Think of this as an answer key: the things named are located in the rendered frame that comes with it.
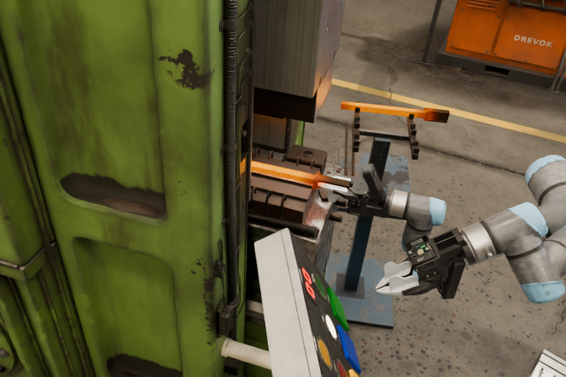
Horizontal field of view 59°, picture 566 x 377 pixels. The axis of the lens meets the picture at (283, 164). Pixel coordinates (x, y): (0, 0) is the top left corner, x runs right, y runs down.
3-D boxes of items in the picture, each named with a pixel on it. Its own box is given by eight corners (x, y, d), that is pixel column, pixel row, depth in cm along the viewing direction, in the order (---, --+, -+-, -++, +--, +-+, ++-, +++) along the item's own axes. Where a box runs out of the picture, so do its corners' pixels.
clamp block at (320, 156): (326, 167, 169) (328, 151, 166) (320, 181, 163) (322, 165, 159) (291, 158, 172) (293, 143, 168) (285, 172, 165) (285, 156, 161)
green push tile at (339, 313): (342, 303, 116) (329, 286, 112) (349, 331, 110) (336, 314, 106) (335, 306, 117) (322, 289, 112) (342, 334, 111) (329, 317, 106)
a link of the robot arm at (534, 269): (584, 280, 102) (558, 230, 103) (556, 305, 96) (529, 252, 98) (550, 284, 109) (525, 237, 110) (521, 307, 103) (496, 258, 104)
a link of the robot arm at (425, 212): (439, 235, 142) (446, 212, 137) (400, 225, 144) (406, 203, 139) (440, 216, 148) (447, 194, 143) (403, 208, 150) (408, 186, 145)
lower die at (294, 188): (317, 188, 160) (320, 166, 155) (301, 229, 144) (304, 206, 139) (195, 159, 168) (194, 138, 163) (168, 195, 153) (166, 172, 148)
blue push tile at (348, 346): (352, 340, 108) (339, 324, 104) (362, 373, 102) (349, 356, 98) (345, 344, 109) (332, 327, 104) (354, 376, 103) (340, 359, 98)
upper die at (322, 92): (330, 88, 139) (334, 56, 133) (313, 124, 123) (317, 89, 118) (190, 61, 147) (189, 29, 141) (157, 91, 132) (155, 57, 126)
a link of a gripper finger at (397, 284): (369, 278, 106) (409, 261, 105) (378, 293, 110) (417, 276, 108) (373, 289, 104) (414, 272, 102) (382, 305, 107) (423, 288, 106)
